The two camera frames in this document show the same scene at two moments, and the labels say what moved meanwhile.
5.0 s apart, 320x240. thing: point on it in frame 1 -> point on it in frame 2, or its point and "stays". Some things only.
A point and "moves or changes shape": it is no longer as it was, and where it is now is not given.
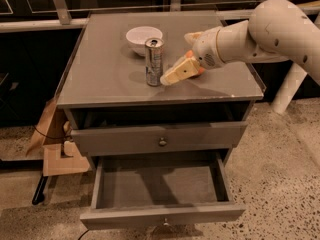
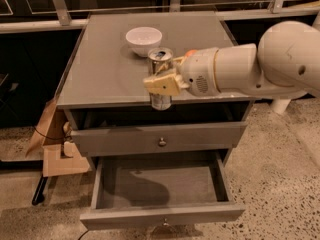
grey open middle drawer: [156, 189] stays
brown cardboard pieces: [53, 161] stays
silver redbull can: [154, 52] moves or changes shape
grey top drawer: [208, 135] stays
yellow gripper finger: [193, 37] -> [180, 58]
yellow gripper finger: [187, 68] -> [163, 85]
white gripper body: [206, 50] -> [199, 71]
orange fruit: [189, 54] stays
